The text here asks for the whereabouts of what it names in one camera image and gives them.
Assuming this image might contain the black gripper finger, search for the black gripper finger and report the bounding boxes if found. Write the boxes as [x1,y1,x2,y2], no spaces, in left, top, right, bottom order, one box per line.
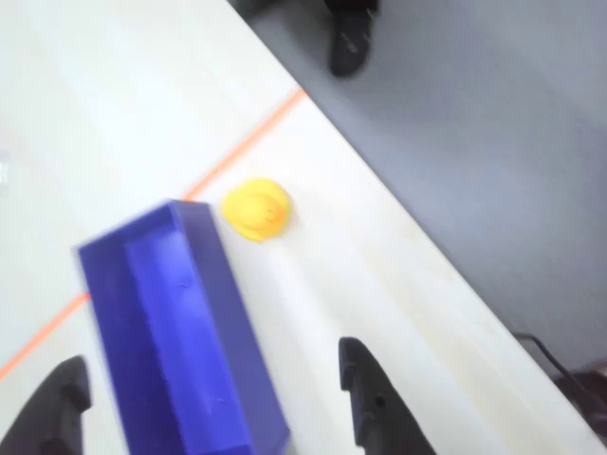
[0,355,94,455]
[338,336,437,455]

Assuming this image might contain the yellow rubber duck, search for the yellow rubber duck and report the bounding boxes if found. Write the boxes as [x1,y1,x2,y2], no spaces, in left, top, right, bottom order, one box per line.
[220,177,292,244]

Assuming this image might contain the blue plastic box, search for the blue plastic box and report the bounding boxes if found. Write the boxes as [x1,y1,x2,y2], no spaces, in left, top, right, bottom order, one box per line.
[75,198,291,455]

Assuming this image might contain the orange tape strip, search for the orange tape strip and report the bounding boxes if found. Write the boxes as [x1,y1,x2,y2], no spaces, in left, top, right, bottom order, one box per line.
[0,87,307,380]

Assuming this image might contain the black shoe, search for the black shoe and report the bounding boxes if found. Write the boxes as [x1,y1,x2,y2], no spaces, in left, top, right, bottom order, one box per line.
[328,0,381,77]

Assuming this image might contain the thin black cable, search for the thin black cable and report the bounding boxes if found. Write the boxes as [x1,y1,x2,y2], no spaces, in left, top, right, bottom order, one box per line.
[514,333,607,428]

